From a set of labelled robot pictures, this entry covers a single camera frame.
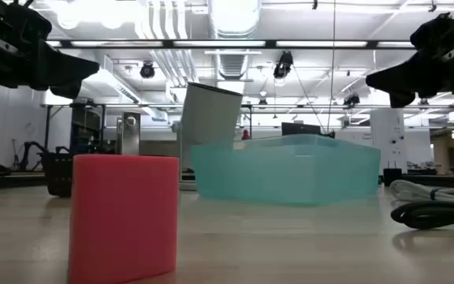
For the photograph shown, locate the left arm's black gripper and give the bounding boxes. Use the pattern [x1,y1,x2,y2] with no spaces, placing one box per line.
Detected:
[0,0,100,100]

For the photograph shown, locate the white cable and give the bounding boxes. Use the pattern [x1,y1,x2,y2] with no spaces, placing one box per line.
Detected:
[389,179,454,205]

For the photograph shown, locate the black cable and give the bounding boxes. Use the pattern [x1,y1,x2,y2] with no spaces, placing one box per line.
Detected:
[389,198,454,230]

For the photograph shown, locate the translucent teal plastic bin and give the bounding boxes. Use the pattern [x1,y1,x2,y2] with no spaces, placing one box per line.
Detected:
[190,133,382,207]

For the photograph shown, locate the white room pillar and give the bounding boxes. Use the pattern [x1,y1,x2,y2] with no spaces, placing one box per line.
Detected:
[369,107,408,176]

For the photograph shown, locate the black shelving unit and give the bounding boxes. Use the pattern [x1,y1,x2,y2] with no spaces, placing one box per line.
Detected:
[69,103,107,156]

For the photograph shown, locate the grey metal cabinet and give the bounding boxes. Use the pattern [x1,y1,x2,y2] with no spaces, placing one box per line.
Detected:
[115,111,142,156]

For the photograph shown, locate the black mesh plastic basket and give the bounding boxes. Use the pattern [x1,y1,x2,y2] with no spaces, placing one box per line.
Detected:
[43,146,75,199]

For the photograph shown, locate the black background monitor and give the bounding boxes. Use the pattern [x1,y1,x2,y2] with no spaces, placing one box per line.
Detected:
[281,121,323,136]

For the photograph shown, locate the black overhead crossbar with lights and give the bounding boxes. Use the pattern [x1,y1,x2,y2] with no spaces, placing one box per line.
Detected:
[44,38,418,50]

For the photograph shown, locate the black ceiling-hung camera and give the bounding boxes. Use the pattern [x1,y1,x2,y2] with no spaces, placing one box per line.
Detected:
[139,60,157,80]
[272,50,295,80]
[342,92,362,108]

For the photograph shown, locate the thin hanging cable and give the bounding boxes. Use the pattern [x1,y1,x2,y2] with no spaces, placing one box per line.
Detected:
[326,0,337,133]

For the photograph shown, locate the black aluminium table frame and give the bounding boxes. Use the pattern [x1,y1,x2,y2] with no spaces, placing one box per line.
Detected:
[0,172,454,192]

